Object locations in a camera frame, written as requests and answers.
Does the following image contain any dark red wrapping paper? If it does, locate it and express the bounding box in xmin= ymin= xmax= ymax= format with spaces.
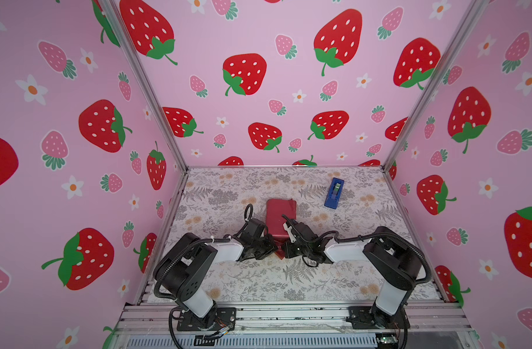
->
xmin=266 ymin=199 xmax=297 ymax=260

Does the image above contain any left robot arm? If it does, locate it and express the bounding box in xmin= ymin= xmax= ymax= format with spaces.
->
xmin=153 ymin=218 xmax=278 ymax=319

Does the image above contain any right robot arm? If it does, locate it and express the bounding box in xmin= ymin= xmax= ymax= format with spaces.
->
xmin=282 ymin=218 xmax=432 ymax=329

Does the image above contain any blue tape dispenser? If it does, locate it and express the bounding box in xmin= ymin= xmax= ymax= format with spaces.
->
xmin=324 ymin=177 xmax=344 ymax=209

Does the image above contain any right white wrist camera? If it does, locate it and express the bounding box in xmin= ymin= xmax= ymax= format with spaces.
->
xmin=283 ymin=222 xmax=296 ymax=243

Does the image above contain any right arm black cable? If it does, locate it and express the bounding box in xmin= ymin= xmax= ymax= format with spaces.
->
xmin=281 ymin=213 xmax=433 ymax=349

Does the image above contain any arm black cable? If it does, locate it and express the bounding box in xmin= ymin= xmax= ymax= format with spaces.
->
xmin=152 ymin=203 xmax=254 ymax=349
xmin=281 ymin=213 xmax=433 ymax=349

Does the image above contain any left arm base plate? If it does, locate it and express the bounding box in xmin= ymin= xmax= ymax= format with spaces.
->
xmin=177 ymin=307 xmax=237 ymax=332

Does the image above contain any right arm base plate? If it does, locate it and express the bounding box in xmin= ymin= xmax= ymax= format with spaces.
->
xmin=345 ymin=305 xmax=411 ymax=330

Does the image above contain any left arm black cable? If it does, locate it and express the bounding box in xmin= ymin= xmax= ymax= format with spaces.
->
xmin=152 ymin=203 xmax=254 ymax=349

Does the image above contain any aluminium rail frame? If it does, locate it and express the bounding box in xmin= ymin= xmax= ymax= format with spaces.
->
xmin=110 ymin=301 xmax=482 ymax=348

